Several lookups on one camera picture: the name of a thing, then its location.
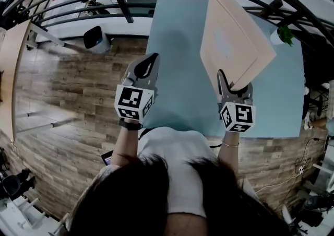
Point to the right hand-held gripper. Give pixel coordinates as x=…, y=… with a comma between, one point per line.
x=242, y=117

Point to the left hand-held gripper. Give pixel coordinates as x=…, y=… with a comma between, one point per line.
x=130, y=101

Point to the person's right forearm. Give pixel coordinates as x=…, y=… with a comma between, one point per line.
x=229, y=156

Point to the person's left forearm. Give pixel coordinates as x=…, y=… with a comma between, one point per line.
x=125, y=143

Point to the light blue table top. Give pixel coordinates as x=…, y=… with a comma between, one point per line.
x=182, y=86

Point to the black wrist watch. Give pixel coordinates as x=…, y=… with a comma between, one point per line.
x=129, y=125

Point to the white trash bin black liner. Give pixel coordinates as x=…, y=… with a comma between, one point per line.
x=92, y=37

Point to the green plant in white pot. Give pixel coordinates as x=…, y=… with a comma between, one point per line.
x=276, y=37

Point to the person's white t-shirt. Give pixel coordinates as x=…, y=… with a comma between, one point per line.
x=182, y=156

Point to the black chair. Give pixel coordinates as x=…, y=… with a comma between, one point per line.
x=318, y=62

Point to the black smartphone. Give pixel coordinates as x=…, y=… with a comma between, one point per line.
x=107, y=160

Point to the white power plug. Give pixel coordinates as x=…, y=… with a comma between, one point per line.
x=301, y=170

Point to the light wooden table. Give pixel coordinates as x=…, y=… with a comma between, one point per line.
x=10, y=73

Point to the black swivel stool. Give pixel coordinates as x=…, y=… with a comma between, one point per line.
x=11, y=185

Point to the white rack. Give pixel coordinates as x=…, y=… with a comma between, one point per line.
x=13, y=219

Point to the white shelf frame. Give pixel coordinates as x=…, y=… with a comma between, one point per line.
x=323, y=175

